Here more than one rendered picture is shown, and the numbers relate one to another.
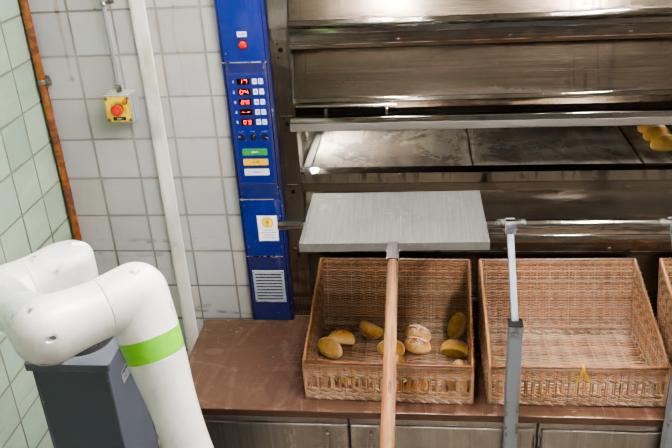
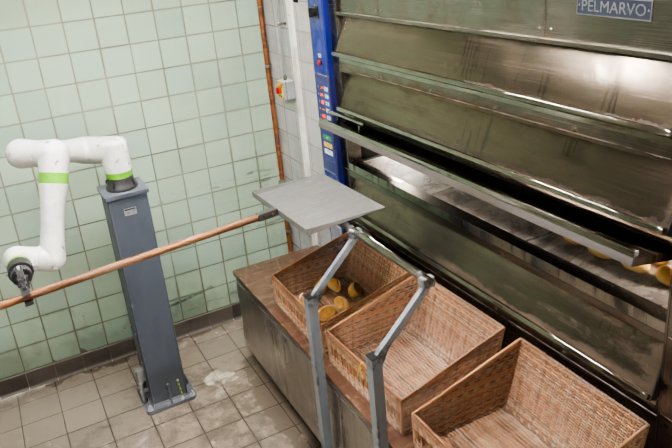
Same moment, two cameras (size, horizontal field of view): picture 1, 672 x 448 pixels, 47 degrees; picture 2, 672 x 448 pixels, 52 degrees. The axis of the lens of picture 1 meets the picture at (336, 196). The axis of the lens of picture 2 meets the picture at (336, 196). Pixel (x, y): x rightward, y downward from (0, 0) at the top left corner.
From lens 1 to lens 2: 2.60 m
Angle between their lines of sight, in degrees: 52
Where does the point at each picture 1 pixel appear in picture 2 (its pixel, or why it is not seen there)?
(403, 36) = (383, 76)
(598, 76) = (476, 142)
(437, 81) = (397, 116)
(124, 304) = (35, 152)
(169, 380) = (42, 193)
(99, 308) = (27, 150)
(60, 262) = (101, 142)
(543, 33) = (446, 94)
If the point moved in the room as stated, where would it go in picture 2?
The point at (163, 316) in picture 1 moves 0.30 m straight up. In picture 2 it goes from (47, 165) to (28, 91)
